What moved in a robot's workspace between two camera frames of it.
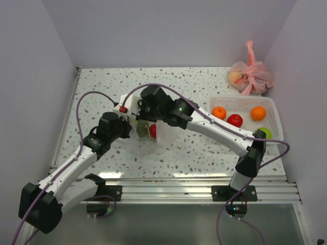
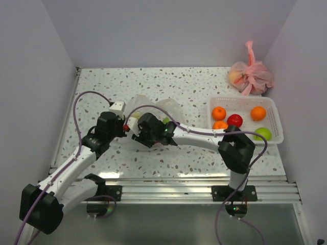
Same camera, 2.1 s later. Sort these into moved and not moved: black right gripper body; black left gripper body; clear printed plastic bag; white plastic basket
Moved: black right gripper body; clear printed plastic bag
Not moved: white plastic basket; black left gripper body
